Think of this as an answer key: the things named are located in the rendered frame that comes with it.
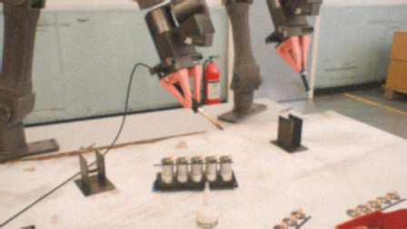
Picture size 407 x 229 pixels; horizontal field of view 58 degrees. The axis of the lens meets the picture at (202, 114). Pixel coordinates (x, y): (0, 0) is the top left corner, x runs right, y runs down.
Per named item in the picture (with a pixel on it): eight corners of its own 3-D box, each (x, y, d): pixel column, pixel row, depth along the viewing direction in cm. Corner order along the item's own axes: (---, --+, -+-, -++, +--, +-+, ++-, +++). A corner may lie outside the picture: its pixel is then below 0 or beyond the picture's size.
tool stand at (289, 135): (292, 155, 97) (280, 115, 99) (316, 146, 88) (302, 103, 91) (274, 159, 94) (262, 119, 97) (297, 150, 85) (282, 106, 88)
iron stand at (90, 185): (107, 193, 78) (94, 149, 79) (119, 185, 71) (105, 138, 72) (79, 202, 74) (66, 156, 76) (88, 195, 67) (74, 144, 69)
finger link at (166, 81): (216, 98, 75) (200, 54, 75) (193, 105, 70) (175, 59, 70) (193, 107, 80) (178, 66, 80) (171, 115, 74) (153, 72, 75)
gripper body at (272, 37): (316, 32, 86) (306, 4, 88) (281, 34, 82) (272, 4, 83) (299, 44, 92) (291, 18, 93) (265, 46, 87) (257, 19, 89)
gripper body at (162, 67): (205, 60, 76) (193, 26, 76) (171, 67, 69) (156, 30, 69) (184, 71, 81) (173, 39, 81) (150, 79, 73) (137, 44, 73)
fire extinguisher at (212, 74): (201, 110, 365) (201, 54, 348) (215, 108, 371) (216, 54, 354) (207, 114, 352) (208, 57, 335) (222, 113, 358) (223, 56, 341)
